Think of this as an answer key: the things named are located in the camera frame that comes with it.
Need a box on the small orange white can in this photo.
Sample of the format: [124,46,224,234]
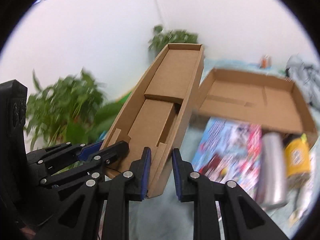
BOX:
[260,55,271,69]

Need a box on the yellow label glass jar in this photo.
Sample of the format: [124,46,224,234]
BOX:
[284,133,311,180]

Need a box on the colourful picture book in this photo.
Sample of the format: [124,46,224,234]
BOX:
[191,118,262,198]

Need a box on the large flat cardboard box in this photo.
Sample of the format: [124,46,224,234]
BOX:
[195,68,318,146]

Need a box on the silver metal can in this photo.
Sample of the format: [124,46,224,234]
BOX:
[255,132,287,210]

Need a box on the small green potted plant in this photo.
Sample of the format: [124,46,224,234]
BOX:
[148,24,199,54]

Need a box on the light blue puffer jacket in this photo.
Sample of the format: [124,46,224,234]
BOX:
[285,55,319,111]

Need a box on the large green potted plant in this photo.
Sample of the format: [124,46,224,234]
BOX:
[24,68,108,151]

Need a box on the long narrow cardboard box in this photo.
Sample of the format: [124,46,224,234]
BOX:
[101,43,204,198]

